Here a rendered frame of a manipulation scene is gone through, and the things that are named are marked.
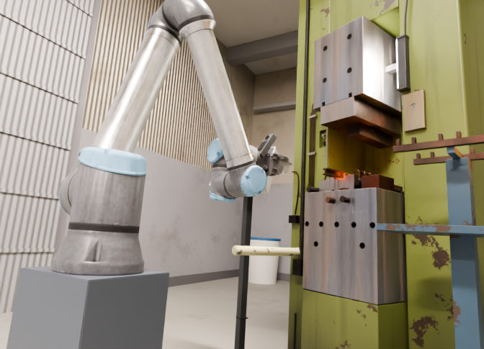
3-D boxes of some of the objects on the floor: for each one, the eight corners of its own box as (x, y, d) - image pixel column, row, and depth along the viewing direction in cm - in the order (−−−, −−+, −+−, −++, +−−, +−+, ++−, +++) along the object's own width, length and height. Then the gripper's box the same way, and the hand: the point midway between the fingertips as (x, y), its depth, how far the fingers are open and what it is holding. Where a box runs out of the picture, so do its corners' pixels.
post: (237, 370, 178) (249, 168, 198) (232, 368, 181) (245, 168, 202) (243, 368, 180) (254, 168, 201) (238, 366, 183) (250, 169, 204)
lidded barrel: (284, 282, 533) (286, 239, 545) (270, 286, 486) (272, 238, 499) (253, 278, 559) (256, 237, 572) (237, 281, 512) (240, 236, 525)
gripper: (243, 172, 130) (283, 180, 142) (258, 170, 123) (299, 178, 135) (244, 150, 132) (284, 160, 144) (259, 147, 124) (299, 157, 137)
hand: (289, 162), depth 139 cm, fingers closed
